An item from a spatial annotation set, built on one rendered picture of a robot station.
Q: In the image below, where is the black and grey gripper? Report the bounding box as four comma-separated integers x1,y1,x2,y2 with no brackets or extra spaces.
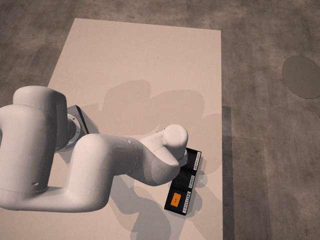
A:
179,149,188,167

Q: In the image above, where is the black three-compartment bin rack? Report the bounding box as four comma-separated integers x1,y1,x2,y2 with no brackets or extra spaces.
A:
164,147,202,216

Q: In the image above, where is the orange nine-volt battery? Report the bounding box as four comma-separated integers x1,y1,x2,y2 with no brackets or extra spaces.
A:
170,193,181,208

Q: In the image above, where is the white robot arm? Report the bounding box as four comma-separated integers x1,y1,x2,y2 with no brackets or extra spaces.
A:
0,85,189,213

